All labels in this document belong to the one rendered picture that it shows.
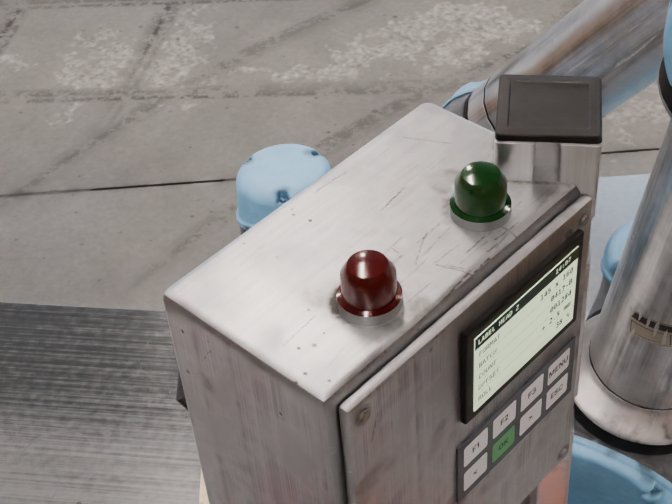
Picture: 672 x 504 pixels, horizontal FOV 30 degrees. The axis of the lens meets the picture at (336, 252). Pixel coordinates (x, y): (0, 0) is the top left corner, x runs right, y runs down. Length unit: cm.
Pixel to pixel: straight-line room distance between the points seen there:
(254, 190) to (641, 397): 31
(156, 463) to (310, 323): 81
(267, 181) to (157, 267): 180
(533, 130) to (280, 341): 14
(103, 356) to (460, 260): 92
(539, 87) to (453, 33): 279
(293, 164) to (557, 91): 42
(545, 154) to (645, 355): 32
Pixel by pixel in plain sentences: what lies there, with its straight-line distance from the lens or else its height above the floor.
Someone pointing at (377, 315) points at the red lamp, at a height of 148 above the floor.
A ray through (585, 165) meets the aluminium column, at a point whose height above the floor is 148.
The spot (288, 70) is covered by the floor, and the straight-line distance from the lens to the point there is 325.
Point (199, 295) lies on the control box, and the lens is 51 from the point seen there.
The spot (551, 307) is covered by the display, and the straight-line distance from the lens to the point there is 56.
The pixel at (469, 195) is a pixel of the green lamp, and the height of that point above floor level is 149.
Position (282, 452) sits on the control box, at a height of 142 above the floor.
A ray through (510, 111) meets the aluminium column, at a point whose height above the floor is 150.
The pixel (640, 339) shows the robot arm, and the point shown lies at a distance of 84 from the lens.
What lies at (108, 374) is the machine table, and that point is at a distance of 138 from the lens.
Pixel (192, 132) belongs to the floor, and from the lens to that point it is 308.
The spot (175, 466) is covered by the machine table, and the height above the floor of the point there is 83.
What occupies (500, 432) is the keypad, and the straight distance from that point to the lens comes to 59.
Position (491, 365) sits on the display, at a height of 143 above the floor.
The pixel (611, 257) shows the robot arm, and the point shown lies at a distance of 102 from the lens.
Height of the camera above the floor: 183
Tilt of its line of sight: 43 degrees down
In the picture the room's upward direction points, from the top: 5 degrees counter-clockwise
